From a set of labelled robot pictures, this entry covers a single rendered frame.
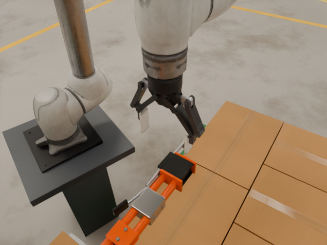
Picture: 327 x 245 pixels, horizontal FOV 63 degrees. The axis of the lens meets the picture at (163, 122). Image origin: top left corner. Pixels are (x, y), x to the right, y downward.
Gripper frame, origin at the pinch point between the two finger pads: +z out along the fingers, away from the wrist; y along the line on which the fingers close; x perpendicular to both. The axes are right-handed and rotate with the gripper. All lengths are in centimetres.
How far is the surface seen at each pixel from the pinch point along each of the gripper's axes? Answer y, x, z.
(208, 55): -98, 241, 122
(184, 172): 6.1, 0.3, 11.6
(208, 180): 0, 38, 68
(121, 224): 0.8, -20.9, 12.5
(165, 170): 1.1, -2.1, 11.6
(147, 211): 4.1, -14.6, 12.4
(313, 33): -2, 374, 122
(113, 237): 1.3, -24.4, 12.5
